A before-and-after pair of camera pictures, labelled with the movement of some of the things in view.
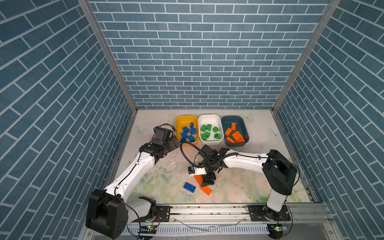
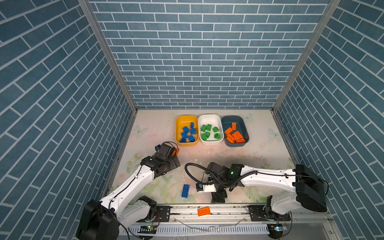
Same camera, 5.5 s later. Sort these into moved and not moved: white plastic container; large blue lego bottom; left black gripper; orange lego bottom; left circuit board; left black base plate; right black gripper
Moved: orange lego bottom; left black gripper; right black gripper; large blue lego bottom
Not moved: left circuit board; white plastic container; left black base plate
